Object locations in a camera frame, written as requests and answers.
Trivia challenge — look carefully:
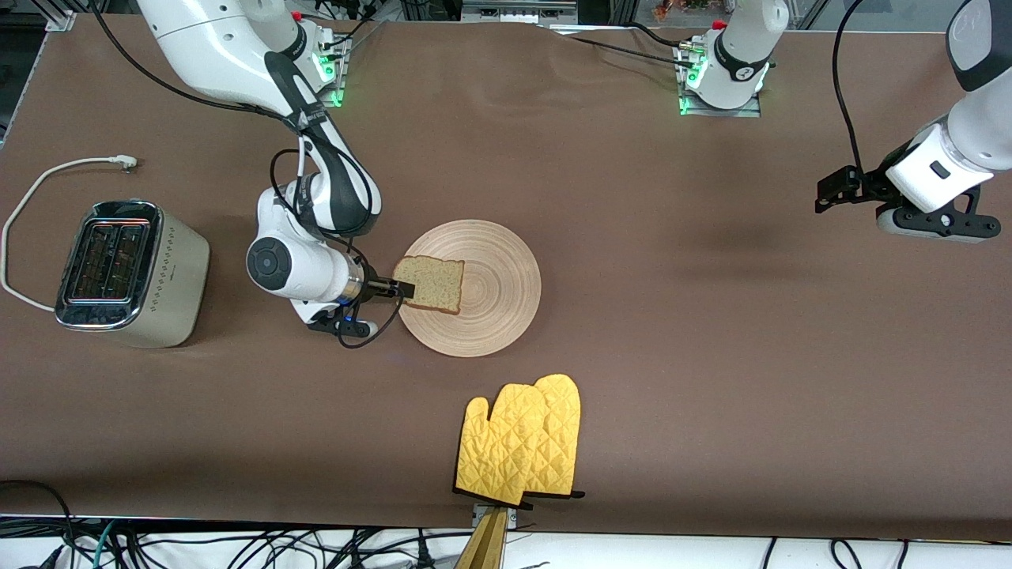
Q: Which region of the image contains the brown bread slice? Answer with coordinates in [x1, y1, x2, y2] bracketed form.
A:
[392, 255, 466, 315]

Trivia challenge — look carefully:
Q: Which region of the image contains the round wooden plate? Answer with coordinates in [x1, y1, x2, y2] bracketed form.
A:
[393, 219, 542, 358]

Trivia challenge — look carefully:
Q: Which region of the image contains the beige chrome two-slot toaster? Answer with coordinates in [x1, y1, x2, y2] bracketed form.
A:
[54, 199, 211, 349]

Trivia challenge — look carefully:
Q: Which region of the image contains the yellow quilted oven mitt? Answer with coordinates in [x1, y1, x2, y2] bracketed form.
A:
[526, 374, 587, 500]
[455, 383, 548, 507]

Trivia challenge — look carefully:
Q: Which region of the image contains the wooden stick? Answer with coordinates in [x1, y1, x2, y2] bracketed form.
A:
[453, 508, 508, 569]

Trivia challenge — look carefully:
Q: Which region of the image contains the grey metal box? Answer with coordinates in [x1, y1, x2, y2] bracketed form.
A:
[461, 0, 582, 24]

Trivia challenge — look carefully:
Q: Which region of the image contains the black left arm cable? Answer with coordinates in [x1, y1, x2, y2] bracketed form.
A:
[830, 0, 878, 187]

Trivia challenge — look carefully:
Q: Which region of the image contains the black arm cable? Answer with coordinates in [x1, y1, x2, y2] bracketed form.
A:
[830, 0, 878, 187]
[87, 0, 404, 349]

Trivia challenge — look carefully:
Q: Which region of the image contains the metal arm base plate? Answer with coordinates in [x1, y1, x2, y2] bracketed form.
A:
[304, 32, 349, 107]
[678, 43, 764, 118]

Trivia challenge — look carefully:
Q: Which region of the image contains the small metal bracket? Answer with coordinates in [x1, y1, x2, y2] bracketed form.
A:
[472, 503, 519, 530]

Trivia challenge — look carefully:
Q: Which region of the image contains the long black table cable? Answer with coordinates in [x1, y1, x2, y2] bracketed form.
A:
[568, 36, 697, 68]

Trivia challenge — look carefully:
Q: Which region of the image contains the white toaster power cable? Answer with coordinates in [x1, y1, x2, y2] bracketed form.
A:
[0, 155, 139, 313]

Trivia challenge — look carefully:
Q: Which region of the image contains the teal cable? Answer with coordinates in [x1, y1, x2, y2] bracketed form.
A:
[89, 520, 119, 569]

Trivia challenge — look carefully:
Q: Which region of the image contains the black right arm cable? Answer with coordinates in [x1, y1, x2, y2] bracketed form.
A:
[87, 0, 404, 349]

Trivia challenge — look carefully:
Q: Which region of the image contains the black looped floor cable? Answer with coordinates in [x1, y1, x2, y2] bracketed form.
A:
[0, 480, 76, 569]

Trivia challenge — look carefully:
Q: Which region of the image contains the aluminium frame profile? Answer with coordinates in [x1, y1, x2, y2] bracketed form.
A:
[43, 0, 80, 32]

